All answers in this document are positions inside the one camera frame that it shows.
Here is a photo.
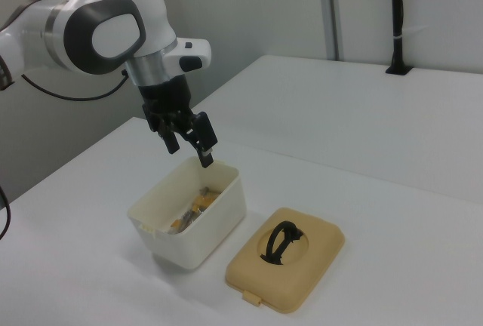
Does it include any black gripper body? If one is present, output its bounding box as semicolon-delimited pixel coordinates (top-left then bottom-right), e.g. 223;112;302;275
136;75;195;133

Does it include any tan lid with black handle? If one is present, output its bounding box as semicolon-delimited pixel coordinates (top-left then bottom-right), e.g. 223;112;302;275
225;207;346;314

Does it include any white plastic tool case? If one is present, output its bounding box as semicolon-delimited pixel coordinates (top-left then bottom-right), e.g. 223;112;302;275
127;155;248;272

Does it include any bag of yellow tools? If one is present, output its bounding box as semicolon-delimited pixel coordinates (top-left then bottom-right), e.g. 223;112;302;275
168;186;223;235

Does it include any black pole with base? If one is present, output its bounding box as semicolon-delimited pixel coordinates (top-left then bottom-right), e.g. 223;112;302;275
384;0;414;76

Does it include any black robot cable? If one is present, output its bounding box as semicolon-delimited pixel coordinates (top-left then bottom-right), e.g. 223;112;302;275
0;69;131;242

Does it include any grey partition post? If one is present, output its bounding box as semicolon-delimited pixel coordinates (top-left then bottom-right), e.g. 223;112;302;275
322;0;345;61

